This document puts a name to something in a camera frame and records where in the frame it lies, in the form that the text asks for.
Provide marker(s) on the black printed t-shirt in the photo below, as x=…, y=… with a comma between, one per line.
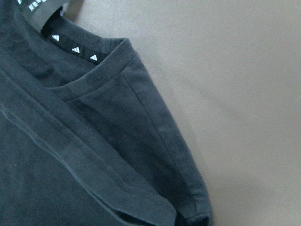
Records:
x=85, y=137

